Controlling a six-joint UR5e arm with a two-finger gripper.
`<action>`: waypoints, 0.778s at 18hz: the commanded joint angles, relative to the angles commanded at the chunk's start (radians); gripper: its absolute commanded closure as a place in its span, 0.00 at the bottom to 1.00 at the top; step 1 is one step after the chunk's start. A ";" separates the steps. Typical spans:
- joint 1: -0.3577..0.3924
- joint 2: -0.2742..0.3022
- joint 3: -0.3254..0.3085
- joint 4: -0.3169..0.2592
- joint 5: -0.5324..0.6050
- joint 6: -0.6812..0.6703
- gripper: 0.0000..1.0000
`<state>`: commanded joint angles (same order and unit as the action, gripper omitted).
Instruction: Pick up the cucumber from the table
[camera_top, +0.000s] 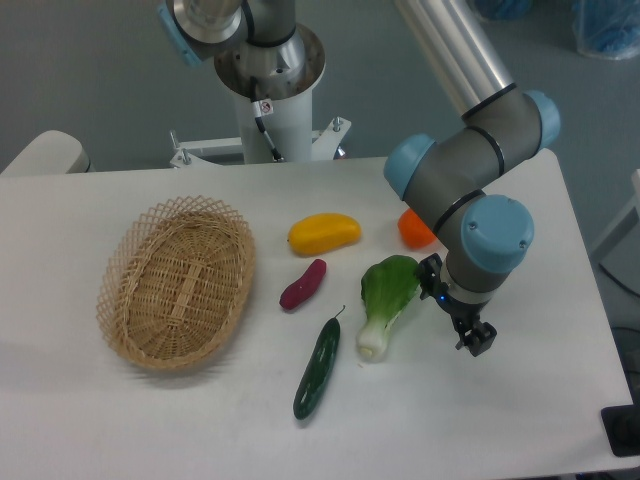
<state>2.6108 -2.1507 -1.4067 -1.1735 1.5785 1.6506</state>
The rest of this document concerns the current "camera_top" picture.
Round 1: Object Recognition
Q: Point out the purple sweet potato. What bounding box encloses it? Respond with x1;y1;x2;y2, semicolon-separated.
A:
279;259;327;311

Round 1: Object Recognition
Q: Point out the black device at table edge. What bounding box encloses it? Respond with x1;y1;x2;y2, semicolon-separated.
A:
601;405;639;458

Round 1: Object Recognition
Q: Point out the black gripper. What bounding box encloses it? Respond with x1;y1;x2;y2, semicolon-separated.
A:
415;254;497;357

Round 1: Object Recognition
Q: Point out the green bok choy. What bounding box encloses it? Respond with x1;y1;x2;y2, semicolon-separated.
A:
356;255;419;362

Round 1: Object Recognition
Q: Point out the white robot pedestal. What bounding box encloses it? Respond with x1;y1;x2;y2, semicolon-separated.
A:
170;24;352;168

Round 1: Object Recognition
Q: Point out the dark green cucumber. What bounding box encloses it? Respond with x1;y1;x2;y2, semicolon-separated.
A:
292;307;345;421

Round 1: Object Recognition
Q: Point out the blue plastic bag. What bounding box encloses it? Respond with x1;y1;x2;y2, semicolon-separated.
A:
572;0;639;61

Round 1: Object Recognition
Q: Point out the woven wicker basket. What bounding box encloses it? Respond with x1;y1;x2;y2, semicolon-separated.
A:
97;196;256;371

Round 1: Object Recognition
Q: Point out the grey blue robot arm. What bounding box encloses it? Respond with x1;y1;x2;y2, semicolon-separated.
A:
158;1;560;355

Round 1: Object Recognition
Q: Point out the yellow mango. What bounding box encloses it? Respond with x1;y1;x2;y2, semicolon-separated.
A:
287;213;361;256

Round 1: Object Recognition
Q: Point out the white chair back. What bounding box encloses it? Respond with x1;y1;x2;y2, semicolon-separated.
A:
1;130;95;178

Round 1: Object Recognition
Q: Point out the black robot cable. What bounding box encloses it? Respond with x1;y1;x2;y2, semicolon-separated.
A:
248;74;286;163

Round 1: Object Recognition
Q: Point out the orange bell pepper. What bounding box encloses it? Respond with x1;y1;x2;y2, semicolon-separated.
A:
397;208;437;249

